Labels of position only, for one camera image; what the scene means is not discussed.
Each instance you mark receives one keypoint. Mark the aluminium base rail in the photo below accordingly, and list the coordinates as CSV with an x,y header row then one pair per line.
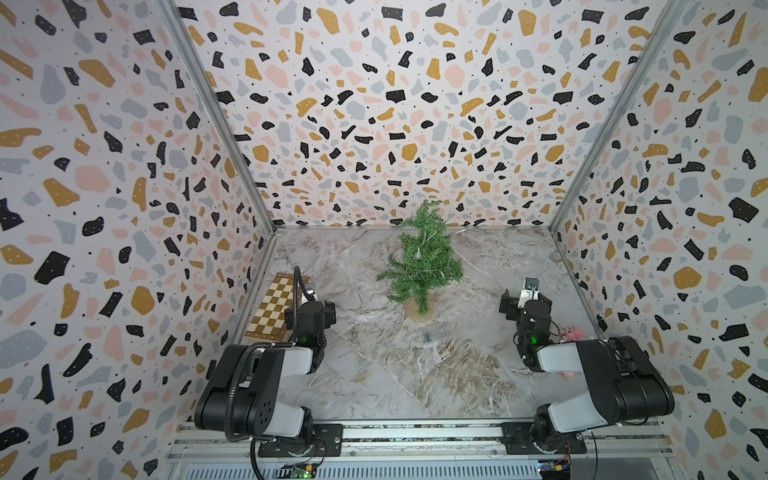
x,y
489,449

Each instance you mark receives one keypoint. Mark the clear string light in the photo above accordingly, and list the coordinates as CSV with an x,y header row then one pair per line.
x,y
429,258

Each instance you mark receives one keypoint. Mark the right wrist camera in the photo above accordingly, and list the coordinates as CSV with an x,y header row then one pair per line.
x,y
530,290

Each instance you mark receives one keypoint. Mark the clear battery box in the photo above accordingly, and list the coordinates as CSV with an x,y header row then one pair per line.
x,y
434,335

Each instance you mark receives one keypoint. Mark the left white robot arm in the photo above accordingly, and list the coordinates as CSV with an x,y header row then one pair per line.
x,y
240,399

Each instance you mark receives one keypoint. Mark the wooden chess board box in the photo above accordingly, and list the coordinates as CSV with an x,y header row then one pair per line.
x,y
267,322

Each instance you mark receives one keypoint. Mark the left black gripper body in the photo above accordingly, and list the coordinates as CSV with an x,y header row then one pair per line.
x,y
327,316

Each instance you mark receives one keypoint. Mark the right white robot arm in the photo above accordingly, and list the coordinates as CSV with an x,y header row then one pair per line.
x,y
622,383

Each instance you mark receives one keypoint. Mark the small green christmas tree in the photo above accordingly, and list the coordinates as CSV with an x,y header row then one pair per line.
x,y
402,289

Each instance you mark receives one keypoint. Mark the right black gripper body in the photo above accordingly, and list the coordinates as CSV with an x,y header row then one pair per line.
x,y
514,312

